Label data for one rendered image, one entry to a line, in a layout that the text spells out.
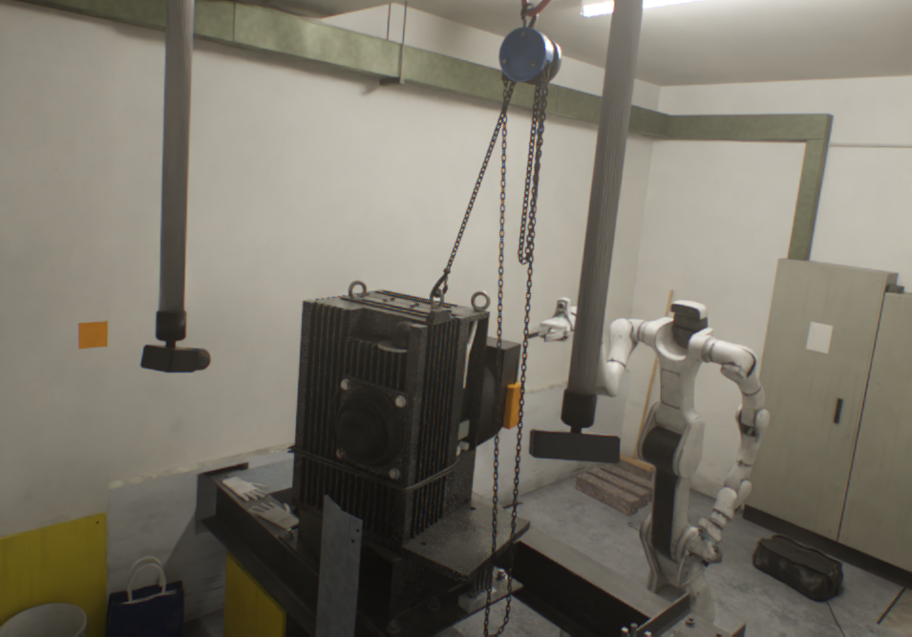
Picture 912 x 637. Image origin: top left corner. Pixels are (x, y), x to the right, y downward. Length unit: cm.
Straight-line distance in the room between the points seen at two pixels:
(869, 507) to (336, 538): 335
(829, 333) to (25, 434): 410
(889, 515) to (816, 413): 65
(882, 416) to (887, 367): 29
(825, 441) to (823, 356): 51
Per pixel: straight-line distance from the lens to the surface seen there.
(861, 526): 475
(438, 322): 208
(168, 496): 320
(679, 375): 268
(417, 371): 204
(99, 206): 279
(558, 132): 440
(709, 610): 332
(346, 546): 214
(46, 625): 320
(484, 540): 235
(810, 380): 462
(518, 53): 201
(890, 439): 457
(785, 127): 482
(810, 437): 469
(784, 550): 450
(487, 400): 246
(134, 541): 324
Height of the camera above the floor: 205
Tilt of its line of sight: 9 degrees down
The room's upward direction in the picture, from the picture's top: 5 degrees clockwise
